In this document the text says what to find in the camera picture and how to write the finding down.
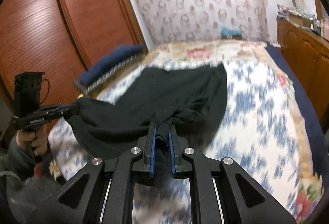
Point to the cardboard box on sideboard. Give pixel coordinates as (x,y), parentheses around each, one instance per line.
(300,20)

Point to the left hand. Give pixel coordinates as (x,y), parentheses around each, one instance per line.
(36,140)

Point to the pink thermos bottle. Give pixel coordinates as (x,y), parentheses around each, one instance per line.
(325,28)

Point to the blue item in box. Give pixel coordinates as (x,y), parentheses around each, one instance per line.
(227,33)

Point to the dark patterned folded garment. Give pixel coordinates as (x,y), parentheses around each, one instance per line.
(106,77)

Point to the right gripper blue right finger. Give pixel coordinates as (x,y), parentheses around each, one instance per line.
(175,147)

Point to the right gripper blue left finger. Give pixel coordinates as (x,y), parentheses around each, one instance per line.
(149,151)

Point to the navy folded garment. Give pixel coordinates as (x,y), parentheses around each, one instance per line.
(109,61)

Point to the floral pink bedspread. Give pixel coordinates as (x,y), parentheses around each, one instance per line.
(231,52)

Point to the wooden sideboard cabinet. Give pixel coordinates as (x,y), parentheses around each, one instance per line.
(307,55)

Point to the black printed t-shirt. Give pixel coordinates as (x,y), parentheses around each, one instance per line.
(193,100)

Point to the wooden louvered wardrobe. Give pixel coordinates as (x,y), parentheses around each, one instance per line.
(61,38)

